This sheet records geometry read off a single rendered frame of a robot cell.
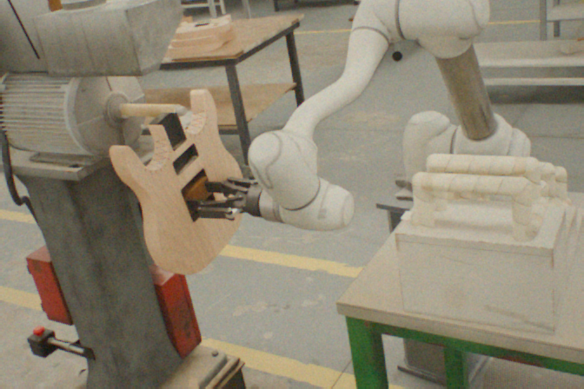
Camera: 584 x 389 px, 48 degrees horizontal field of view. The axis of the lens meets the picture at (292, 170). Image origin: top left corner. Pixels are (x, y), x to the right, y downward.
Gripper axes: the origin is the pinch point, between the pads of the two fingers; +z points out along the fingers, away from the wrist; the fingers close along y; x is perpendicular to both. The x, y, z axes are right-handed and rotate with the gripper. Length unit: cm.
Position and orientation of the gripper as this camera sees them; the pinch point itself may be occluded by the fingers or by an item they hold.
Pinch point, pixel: (199, 194)
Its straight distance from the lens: 165.0
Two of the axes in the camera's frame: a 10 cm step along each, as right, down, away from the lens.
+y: 4.7, -5.5, 6.9
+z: -8.5, -0.6, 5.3
